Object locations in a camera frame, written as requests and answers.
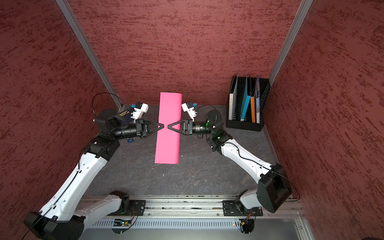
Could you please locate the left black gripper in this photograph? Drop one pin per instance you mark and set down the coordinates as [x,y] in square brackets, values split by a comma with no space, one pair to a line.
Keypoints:
[142,127]

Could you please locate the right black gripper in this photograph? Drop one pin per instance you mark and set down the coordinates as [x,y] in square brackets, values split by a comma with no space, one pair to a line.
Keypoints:
[186,126]

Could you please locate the pink rectangular paper sheet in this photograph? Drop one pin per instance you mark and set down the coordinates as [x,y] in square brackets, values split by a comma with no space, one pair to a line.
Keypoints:
[168,141]

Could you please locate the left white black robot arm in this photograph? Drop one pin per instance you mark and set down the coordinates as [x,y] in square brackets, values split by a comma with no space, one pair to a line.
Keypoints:
[59,219]

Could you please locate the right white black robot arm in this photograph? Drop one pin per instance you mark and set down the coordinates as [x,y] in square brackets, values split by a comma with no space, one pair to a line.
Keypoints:
[273,186]

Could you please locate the dark blue box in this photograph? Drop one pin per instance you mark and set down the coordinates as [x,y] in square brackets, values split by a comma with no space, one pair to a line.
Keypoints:
[127,114]

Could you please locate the white book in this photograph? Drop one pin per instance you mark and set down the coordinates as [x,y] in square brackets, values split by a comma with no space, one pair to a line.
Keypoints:
[232,98]

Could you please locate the teal folder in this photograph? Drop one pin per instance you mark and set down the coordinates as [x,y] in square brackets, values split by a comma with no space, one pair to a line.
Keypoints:
[246,98]

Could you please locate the black mesh file organizer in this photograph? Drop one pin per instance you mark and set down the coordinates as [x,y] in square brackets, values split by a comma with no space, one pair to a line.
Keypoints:
[247,124]

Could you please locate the orange book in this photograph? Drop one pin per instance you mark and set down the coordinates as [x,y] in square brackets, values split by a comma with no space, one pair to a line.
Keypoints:
[253,109]

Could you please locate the blue magazine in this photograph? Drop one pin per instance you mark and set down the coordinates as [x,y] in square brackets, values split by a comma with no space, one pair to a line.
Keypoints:
[258,121]

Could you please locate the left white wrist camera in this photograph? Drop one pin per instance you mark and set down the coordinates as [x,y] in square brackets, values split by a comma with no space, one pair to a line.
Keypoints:
[139,110]

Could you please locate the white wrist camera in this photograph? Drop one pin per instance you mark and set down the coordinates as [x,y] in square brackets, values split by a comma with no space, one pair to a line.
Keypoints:
[139,110]
[189,108]

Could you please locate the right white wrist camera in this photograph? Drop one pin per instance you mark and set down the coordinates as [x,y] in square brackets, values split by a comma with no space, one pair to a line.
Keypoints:
[189,108]

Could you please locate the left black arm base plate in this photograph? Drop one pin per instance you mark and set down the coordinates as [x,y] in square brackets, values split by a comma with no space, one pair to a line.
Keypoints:
[140,206]

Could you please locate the aluminium rail frame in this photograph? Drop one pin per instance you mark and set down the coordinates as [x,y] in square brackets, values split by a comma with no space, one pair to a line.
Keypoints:
[206,213]

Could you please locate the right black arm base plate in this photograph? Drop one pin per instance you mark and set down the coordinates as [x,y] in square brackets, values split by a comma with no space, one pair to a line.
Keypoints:
[235,208]

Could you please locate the left controller board with wires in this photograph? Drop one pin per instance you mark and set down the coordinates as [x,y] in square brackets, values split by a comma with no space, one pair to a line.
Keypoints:
[120,225]

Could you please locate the controller board with wires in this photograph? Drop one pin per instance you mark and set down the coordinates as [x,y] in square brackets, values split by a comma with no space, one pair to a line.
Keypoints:
[247,225]
[120,225]

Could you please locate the right controller board with wires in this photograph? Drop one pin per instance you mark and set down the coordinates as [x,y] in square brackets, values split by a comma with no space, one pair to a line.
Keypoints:
[247,225]

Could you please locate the left aluminium corner post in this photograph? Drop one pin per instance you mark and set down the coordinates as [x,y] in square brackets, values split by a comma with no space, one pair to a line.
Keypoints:
[76,28]

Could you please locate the aluminium corner post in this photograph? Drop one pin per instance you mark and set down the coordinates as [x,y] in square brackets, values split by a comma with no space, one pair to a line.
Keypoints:
[76,28]
[290,37]

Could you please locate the right aluminium corner post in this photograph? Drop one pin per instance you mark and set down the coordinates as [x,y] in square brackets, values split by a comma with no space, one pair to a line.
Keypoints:
[290,37]

